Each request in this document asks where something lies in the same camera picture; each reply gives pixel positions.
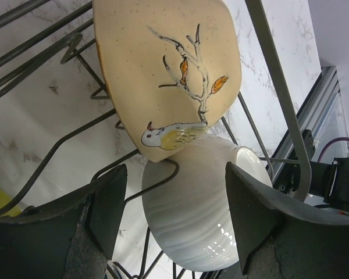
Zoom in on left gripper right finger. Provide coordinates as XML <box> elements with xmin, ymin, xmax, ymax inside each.
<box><xmin>225</xmin><ymin>162</ymin><xmax>349</xmax><ymax>278</ymax></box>

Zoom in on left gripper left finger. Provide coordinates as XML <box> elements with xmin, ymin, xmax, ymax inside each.
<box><xmin>0</xmin><ymin>164</ymin><xmax>127</xmax><ymax>278</ymax></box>

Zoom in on grey wire dish rack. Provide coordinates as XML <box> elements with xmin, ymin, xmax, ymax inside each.
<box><xmin>0</xmin><ymin>0</ymin><xmax>312</xmax><ymax>279</ymax></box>

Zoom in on beige bird pattern bowl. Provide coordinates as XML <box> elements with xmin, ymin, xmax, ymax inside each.
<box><xmin>92</xmin><ymin>1</ymin><xmax>241</xmax><ymax>162</ymax></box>

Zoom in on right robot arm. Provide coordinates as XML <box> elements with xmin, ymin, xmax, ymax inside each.
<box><xmin>273</xmin><ymin>137</ymin><xmax>349</xmax><ymax>214</ymax></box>

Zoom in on lime green bowl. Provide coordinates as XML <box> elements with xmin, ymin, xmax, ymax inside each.
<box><xmin>0</xmin><ymin>189</ymin><xmax>22</xmax><ymax>217</ymax></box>

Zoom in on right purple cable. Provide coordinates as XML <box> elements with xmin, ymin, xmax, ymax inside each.
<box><xmin>318</xmin><ymin>137</ymin><xmax>349</xmax><ymax>162</ymax></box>

